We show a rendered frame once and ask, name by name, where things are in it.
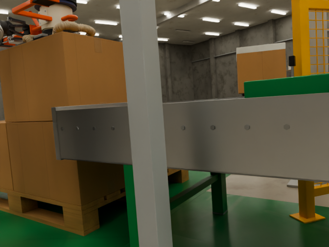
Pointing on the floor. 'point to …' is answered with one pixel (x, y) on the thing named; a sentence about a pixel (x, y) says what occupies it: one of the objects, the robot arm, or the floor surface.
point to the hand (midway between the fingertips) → (32, 32)
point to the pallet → (30, 200)
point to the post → (146, 122)
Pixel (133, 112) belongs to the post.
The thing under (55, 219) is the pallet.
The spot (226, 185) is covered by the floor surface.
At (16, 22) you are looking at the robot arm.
